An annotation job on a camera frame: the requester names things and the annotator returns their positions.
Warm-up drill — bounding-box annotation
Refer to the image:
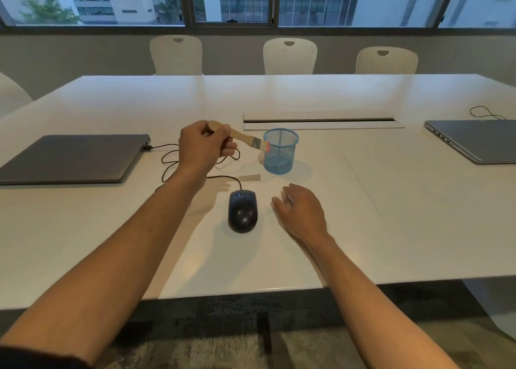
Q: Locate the white table cable hatch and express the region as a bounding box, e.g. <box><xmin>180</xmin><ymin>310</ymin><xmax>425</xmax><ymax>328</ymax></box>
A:
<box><xmin>243</xmin><ymin>112</ymin><xmax>405</xmax><ymax>132</ymax></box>

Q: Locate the white table base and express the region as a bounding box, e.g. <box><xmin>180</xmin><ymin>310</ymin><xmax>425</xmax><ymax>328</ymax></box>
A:
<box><xmin>461</xmin><ymin>275</ymin><xmax>516</xmax><ymax>338</ymax></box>

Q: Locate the wooden handled paint brush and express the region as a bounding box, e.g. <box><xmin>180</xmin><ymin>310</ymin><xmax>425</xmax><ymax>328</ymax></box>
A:
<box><xmin>208</xmin><ymin>121</ymin><xmax>270</xmax><ymax>152</ymax></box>

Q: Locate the person's right forearm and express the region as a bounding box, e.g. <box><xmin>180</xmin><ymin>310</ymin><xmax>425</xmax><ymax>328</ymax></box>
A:
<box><xmin>296</xmin><ymin>233</ymin><xmax>461</xmax><ymax>369</ymax></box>

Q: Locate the blue mesh pen cup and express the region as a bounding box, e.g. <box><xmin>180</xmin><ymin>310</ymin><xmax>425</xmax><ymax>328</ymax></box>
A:
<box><xmin>263</xmin><ymin>128</ymin><xmax>300</xmax><ymax>176</ymax></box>

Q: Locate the person's right hand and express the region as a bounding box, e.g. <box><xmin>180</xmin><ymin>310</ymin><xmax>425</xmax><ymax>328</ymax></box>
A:
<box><xmin>271</xmin><ymin>183</ymin><xmax>330</xmax><ymax>247</ymax></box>

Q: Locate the white perforated chair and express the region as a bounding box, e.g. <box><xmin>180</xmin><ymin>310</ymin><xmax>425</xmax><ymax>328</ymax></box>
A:
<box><xmin>263</xmin><ymin>37</ymin><xmax>318</xmax><ymax>76</ymax></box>
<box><xmin>355</xmin><ymin>46</ymin><xmax>419</xmax><ymax>75</ymax></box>
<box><xmin>149</xmin><ymin>34</ymin><xmax>204</xmax><ymax>76</ymax></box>

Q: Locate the dark gray closed laptop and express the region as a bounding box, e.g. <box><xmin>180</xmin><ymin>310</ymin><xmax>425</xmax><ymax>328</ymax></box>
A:
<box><xmin>0</xmin><ymin>134</ymin><xmax>151</xmax><ymax>186</ymax></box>

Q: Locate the silver gray closed laptop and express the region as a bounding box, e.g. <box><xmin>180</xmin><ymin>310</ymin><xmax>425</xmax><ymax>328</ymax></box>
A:
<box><xmin>423</xmin><ymin>119</ymin><xmax>516</xmax><ymax>165</ymax></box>

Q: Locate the thin black cable loop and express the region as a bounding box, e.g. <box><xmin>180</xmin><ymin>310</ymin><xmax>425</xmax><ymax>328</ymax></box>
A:
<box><xmin>469</xmin><ymin>106</ymin><xmax>507</xmax><ymax>121</ymax></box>

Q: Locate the person's left hand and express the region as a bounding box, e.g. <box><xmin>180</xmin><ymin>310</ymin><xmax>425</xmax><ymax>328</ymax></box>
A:
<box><xmin>174</xmin><ymin>120</ymin><xmax>239</xmax><ymax>180</ymax></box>

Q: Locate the person's left forearm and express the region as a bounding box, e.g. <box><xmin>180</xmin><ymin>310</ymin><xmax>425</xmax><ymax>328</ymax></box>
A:
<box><xmin>0</xmin><ymin>169</ymin><xmax>208</xmax><ymax>368</ymax></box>

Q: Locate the dark framed window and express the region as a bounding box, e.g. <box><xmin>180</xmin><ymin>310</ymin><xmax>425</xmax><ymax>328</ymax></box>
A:
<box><xmin>0</xmin><ymin>0</ymin><xmax>516</xmax><ymax>29</ymax></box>

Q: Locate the black computer mouse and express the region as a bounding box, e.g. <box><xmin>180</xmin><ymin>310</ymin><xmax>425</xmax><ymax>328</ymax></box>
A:
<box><xmin>228</xmin><ymin>190</ymin><xmax>259</xmax><ymax>234</ymax></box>

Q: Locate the person's dark sleeve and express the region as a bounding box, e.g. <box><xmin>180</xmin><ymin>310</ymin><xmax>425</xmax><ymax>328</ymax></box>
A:
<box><xmin>0</xmin><ymin>344</ymin><xmax>92</xmax><ymax>369</ymax></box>

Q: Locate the black mouse cable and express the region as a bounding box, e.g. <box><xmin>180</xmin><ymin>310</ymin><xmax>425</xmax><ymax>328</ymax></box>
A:
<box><xmin>142</xmin><ymin>144</ymin><xmax>243</xmax><ymax>193</ymax></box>

